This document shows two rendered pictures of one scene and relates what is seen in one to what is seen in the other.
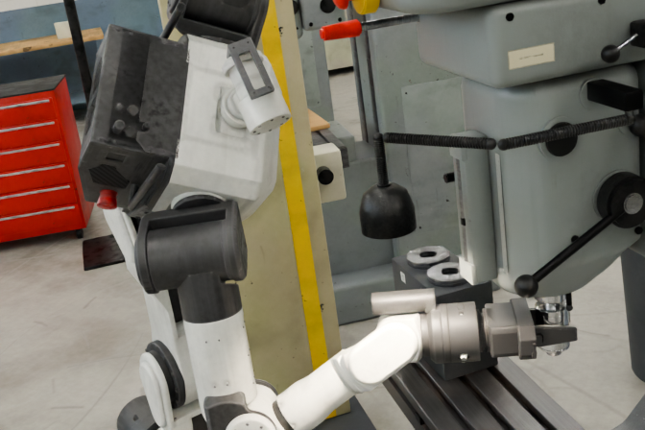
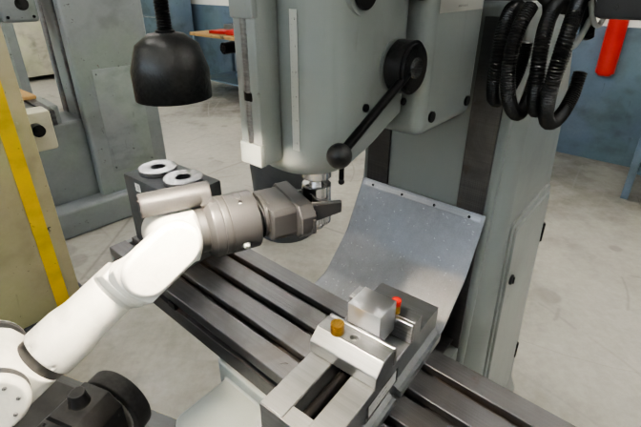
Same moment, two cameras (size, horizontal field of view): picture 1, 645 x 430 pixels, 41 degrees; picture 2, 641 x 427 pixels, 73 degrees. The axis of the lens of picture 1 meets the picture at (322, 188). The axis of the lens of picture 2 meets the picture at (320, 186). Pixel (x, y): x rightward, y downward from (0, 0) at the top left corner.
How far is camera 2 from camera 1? 0.69 m
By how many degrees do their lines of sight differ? 34
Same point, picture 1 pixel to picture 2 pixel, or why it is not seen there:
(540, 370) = not seen: hidden behind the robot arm
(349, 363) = (123, 277)
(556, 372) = not seen: hidden behind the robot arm
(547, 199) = (348, 61)
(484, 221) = (272, 95)
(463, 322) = (244, 210)
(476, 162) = (265, 22)
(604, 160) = (389, 25)
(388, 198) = (177, 45)
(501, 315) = (275, 198)
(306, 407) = (69, 341)
